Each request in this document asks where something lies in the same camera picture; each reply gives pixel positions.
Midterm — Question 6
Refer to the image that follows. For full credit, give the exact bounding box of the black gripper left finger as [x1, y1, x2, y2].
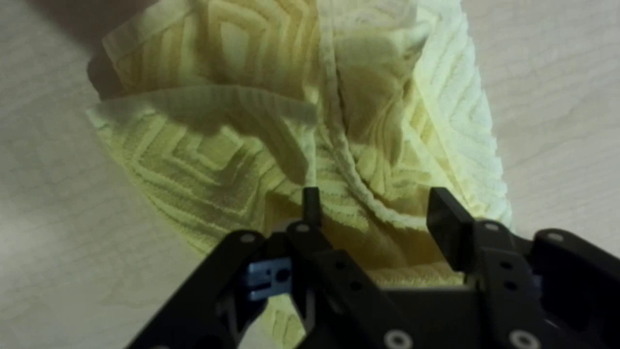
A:
[124, 184, 389, 349]

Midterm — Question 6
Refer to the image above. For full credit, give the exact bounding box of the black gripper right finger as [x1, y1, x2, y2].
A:
[424, 186, 620, 349]

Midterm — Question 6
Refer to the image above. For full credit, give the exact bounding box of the yellow textured towel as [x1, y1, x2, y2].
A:
[85, 0, 515, 349]

